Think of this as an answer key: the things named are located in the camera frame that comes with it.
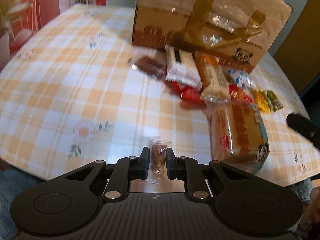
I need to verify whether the small clear brown candy packet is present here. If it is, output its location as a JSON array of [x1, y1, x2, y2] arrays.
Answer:
[[148, 138, 172, 177]]

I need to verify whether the person's right hand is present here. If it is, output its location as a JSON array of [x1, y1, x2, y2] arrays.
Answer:
[[300, 187, 320, 230]]

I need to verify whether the yellow green snack packet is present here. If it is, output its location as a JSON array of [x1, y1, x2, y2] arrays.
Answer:
[[251, 89, 283, 114]]

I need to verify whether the sliced bread loaf bag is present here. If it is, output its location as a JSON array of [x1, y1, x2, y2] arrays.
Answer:
[[210, 102, 270, 174]]

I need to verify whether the red barcode snack packet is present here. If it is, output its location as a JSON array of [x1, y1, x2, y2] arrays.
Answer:
[[169, 81, 204, 104]]

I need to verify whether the brown wooden door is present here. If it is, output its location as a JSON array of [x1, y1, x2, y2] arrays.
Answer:
[[274, 0, 320, 93]]

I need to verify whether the white blue snack packet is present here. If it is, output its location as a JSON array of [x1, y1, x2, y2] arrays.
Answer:
[[227, 69, 257, 89]]

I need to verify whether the orange beige snack packet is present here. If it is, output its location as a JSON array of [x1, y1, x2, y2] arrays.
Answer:
[[195, 51, 231, 102]]

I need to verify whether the checkered floral tablecloth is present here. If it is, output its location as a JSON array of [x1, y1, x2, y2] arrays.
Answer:
[[0, 3, 320, 188]]

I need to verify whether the white black-striped snack packet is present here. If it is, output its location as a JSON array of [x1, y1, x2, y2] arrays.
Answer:
[[165, 44, 202, 90]]

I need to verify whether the dark brown snack packet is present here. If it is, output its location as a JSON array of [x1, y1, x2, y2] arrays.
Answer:
[[130, 55, 167, 80]]

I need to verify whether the cardboard box with paper cover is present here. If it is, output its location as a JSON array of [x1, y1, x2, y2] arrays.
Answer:
[[132, 0, 292, 72]]

